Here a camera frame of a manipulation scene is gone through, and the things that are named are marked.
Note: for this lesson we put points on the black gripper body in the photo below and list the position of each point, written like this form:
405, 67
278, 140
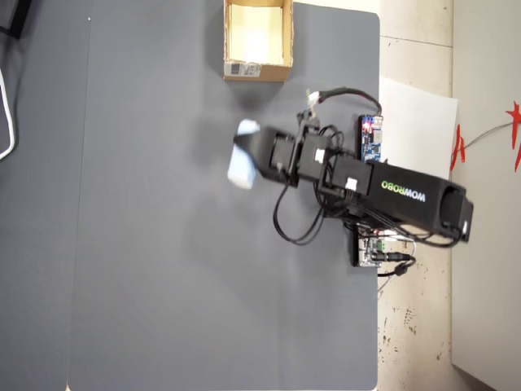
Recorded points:
283, 159

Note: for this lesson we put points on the blue circuit board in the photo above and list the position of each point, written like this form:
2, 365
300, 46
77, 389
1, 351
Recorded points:
372, 140

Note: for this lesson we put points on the small board with power jack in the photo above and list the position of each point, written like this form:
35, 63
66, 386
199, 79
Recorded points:
368, 250

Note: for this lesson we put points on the grey table mat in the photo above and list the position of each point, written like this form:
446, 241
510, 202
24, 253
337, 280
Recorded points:
183, 264
40, 244

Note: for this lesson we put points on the red paper decoration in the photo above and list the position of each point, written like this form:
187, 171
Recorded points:
458, 150
516, 118

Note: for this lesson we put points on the white paper sheet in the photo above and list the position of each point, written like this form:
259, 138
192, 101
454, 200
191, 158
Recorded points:
415, 122

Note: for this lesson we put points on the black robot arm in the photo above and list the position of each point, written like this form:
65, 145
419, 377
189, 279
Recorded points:
407, 195

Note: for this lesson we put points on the white rimmed dark object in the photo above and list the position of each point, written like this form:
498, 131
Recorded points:
4, 122

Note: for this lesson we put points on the brown cardboard box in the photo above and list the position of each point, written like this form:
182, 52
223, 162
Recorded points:
272, 73

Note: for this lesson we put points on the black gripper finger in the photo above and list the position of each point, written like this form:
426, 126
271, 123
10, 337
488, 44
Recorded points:
254, 148

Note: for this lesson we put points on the black object at edge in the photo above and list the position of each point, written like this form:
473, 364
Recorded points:
14, 16

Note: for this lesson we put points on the white cabinet panel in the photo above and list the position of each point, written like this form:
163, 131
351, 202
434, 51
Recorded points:
488, 264

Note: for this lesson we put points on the light blue cloth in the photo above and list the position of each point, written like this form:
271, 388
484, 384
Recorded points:
240, 171

